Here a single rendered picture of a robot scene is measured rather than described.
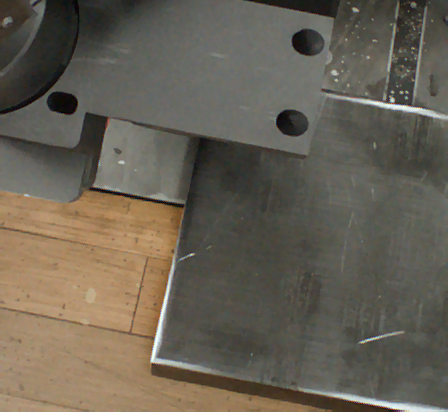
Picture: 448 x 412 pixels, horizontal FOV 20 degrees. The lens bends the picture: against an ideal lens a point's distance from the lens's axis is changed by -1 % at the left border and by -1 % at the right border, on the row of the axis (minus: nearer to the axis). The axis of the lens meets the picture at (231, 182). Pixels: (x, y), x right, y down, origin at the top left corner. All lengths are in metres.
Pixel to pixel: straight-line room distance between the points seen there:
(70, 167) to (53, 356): 0.18
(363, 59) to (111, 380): 0.22
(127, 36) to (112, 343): 0.24
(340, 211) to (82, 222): 0.13
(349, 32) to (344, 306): 0.17
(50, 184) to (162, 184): 0.20
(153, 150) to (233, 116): 0.26
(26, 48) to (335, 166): 0.31
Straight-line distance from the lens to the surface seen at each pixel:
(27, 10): 0.30
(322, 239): 0.60
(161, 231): 0.62
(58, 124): 0.38
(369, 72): 0.67
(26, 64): 0.34
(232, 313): 0.58
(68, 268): 0.61
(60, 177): 0.43
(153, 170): 0.63
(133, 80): 0.38
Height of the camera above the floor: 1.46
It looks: 64 degrees down
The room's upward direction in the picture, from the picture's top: 8 degrees clockwise
